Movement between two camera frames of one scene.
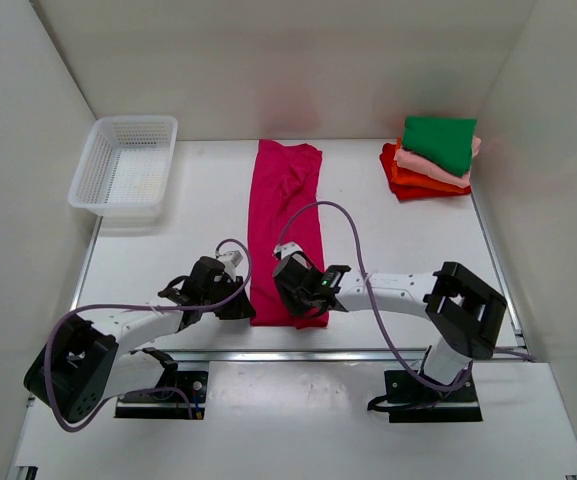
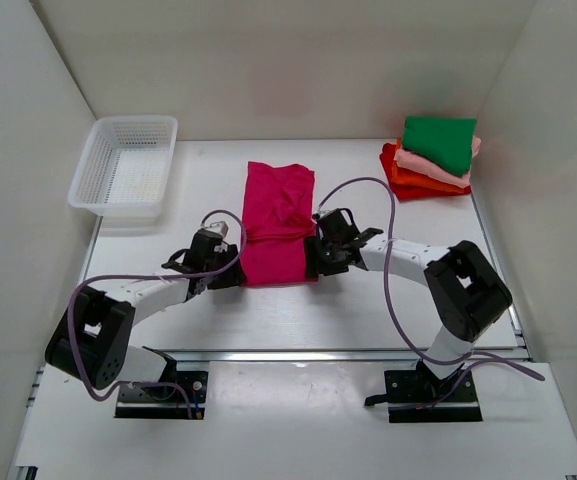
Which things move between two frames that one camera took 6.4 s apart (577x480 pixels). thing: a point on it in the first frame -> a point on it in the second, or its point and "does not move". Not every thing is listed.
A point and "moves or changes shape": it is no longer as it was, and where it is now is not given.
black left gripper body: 226,290 -> 231,277
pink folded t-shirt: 416,164 does not move
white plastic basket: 124,170 does not move
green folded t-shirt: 448,141 does not move
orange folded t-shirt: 402,176 does not move
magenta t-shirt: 285,183 moves or changes shape
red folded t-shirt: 403,191 does not move
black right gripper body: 298,300 -> 331,263
